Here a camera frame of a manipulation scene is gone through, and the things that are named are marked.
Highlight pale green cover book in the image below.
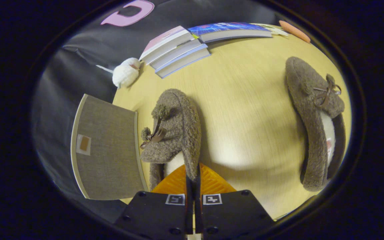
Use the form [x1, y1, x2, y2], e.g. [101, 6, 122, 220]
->
[150, 39, 203, 71]

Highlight white plush toy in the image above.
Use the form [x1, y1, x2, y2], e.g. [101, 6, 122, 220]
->
[112, 57, 142, 89]

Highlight light blue cover book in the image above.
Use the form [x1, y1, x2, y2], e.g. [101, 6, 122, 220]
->
[155, 44, 211, 79]

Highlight white and green booklet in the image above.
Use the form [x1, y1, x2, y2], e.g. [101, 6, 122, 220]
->
[260, 24, 290, 37]

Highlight brown fuzzy shoe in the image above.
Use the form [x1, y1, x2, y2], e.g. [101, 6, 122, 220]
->
[140, 88, 202, 191]
[285, 56, 346, 192]

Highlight grey fabric storage box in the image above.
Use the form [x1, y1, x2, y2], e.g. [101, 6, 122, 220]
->
[71, 94, 149, 201]

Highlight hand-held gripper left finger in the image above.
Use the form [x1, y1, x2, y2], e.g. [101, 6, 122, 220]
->
[115, 165, 194, 239]

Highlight pink cover book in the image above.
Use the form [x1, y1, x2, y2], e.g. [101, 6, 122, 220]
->
[139, 26, 195, 65]

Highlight dark blue cover book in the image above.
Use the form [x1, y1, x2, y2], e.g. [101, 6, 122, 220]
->
[187, 22, 273, 43]

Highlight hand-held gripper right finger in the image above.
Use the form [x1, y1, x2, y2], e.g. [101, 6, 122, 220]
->
[194, 163, 275, 239]

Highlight orange carrot toy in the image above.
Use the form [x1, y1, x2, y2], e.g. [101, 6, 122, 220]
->
[278, 20, 311, 43]

